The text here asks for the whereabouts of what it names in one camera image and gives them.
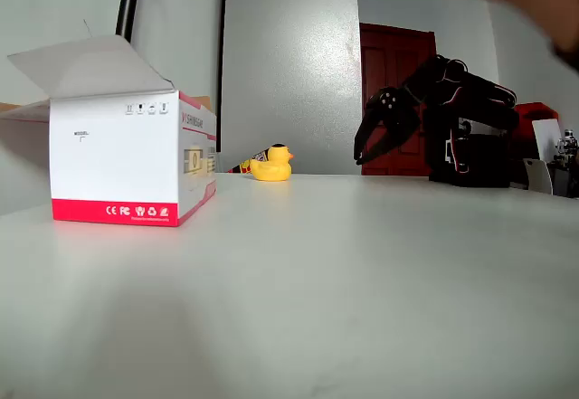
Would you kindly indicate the red wooden door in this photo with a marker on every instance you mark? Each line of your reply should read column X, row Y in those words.
column 384, row 55

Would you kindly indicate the white chair back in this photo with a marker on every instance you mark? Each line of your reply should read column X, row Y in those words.
column 538, row 177

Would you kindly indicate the orange translucent printer cover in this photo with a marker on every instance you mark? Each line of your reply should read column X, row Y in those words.
column 536, row 110

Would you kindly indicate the red yellow packet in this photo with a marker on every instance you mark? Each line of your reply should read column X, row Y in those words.
column 246, row 164

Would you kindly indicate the yellow rubber duck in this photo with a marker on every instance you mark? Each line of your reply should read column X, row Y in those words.
column 271, row 170

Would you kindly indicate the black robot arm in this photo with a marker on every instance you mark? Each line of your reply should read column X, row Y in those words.
column 479, row 164

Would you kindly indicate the white flat panel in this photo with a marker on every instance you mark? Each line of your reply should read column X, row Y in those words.
column 546, row 139

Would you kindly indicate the open cardboard box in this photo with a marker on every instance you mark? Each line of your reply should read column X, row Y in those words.
column 113, row 164

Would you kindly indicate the black vertical wall strip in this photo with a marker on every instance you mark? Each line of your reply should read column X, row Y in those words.
column 223, row 55

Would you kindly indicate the black camera stand pole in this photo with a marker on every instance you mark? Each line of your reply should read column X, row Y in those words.
column 129, row 1

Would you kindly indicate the small microscope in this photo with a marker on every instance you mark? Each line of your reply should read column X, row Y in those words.
column 567, row 145

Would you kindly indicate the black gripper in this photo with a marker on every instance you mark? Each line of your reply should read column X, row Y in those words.
column 394, row 109

